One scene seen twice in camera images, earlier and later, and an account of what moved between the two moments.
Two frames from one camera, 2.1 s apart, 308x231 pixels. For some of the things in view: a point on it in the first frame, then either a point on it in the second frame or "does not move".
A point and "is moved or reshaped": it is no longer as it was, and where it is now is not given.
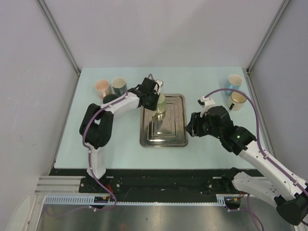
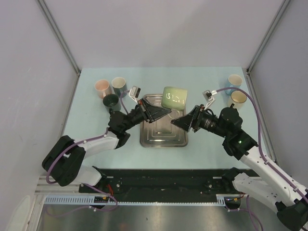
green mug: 161,108 is moved or reshaped
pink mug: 103,87 does not move
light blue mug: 234,82 does not move
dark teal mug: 119,86 does not move
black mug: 109,97 does not move
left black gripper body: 152,101 → 143,106
